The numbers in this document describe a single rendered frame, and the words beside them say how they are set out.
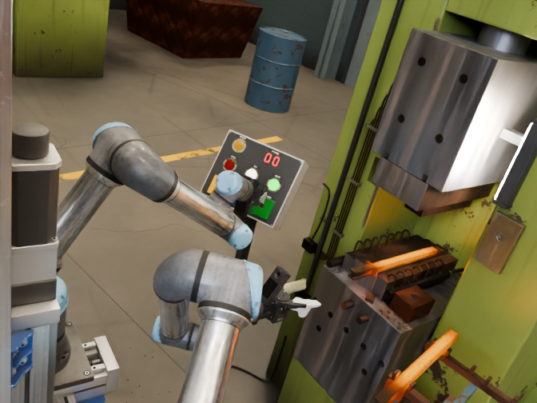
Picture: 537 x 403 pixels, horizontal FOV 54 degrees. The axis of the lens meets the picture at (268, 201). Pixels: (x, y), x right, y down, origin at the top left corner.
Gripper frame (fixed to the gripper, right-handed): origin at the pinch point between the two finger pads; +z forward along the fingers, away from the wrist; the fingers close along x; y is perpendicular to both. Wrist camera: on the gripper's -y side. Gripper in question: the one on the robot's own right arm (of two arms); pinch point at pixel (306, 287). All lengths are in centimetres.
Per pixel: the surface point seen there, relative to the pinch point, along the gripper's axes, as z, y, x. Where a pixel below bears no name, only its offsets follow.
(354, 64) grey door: 536, 65, -484
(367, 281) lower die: 30.7, 5.8, 0.3
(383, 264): 35.4, -0.8, 0.5
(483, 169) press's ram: 50, -42, 13
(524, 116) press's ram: 60, -60, 12
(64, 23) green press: 84, 43, -484
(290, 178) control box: 24, -13, -43
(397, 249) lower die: 52, 1, -7
